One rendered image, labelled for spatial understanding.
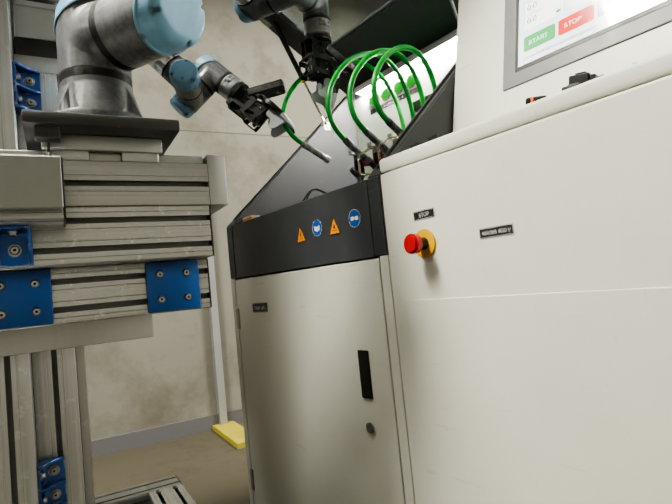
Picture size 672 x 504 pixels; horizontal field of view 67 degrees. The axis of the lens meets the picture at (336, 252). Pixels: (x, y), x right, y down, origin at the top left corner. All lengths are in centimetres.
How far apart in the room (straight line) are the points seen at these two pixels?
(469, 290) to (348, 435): 48
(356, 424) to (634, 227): 69
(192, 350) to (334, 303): 195
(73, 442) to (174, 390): 190
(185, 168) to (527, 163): 56
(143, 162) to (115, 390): 217
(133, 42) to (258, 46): 265
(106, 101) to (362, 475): 88
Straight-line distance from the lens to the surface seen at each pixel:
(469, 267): 86
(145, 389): 299
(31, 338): 100
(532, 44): 116
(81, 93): 94
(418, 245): 89
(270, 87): 157
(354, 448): 118
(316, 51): 149
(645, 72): 75
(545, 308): 79
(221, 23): 352
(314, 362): 123
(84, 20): 98
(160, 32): 89
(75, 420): 114
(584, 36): 110
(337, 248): 111
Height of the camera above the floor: 74
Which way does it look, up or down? 4 degrees up
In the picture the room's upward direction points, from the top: 6 degrees counter-clockwise
